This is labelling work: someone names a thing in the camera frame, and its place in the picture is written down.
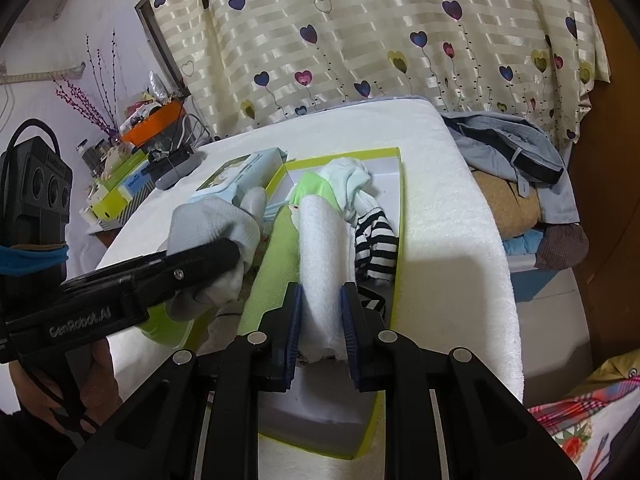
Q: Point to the person's left forearm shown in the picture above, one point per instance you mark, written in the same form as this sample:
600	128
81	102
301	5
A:
25	450

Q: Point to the grey black headset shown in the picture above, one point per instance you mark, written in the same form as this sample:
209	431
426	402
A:
172	172

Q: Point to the green rabbit towel roll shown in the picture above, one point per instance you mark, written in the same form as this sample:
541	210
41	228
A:
277	260

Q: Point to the cream curtain with hearts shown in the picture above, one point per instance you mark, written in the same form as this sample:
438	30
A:
375	35

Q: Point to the orange box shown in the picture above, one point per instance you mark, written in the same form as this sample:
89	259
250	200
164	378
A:
150	127

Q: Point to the brown checked cloth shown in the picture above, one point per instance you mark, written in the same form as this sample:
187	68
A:
562	245

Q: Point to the colourful plaid blanket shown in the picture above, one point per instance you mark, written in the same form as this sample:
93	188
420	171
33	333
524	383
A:
575	425

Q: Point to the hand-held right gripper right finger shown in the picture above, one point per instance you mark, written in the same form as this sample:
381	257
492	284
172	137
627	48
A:
350	340

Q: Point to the wooden wardrobe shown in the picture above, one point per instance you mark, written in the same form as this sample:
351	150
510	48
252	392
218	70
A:
615	160

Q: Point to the white pale blue sock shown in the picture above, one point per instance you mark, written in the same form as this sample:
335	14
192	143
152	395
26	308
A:
345	180

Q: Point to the blue white box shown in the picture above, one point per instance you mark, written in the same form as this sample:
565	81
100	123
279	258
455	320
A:
135	182

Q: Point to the grey sock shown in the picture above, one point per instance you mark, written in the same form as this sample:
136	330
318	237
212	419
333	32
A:
210	230

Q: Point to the purple decorative branches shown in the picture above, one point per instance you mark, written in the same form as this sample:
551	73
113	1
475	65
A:
95	110

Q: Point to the tan folded cloth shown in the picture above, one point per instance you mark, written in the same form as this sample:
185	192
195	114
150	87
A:
510	210

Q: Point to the black white striped sock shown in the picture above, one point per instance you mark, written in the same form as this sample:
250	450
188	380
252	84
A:
375	250

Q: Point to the green cardboard box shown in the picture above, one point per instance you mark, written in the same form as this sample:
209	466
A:
320	420

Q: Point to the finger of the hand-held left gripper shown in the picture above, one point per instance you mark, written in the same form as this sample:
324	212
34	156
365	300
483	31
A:
200	262

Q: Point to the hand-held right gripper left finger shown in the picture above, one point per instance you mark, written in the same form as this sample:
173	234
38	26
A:
292	340

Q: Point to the person's left hand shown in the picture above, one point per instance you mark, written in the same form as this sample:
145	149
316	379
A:
102	380

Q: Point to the striped sock ball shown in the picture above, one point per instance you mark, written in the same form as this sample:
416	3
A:
372	304

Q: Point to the light blue cloth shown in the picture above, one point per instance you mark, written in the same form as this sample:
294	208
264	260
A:
520	247

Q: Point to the glass jar dark lid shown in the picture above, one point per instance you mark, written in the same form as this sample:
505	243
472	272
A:
92	157

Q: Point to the green file box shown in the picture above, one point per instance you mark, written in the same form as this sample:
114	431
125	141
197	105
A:
112	205

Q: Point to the window frame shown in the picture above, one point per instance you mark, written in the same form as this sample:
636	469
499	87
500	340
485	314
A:
160	50

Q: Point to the striped cardboard tray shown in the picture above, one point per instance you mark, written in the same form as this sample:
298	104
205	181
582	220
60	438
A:
125	220

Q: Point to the wet wipes pack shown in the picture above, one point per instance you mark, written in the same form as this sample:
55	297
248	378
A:
235	172

